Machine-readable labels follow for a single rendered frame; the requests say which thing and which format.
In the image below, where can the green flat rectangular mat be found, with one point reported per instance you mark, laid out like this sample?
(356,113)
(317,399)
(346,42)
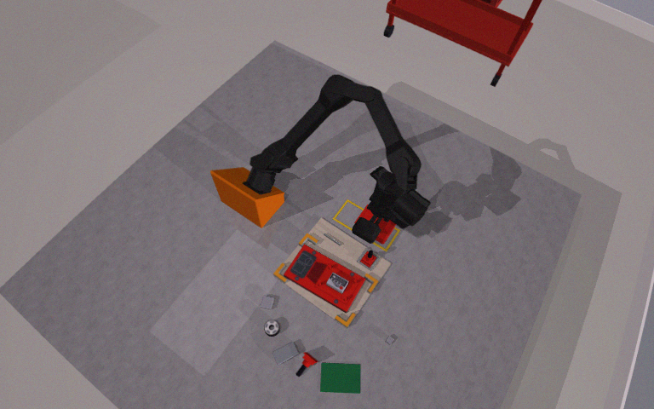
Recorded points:
(340,378)

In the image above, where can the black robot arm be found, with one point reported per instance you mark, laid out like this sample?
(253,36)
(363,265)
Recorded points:
(397,187)

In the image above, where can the black toy tyre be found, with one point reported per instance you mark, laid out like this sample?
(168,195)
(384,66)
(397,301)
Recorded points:
(275,331)

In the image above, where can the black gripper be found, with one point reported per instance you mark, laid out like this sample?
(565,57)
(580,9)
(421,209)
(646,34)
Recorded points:
(368,230)

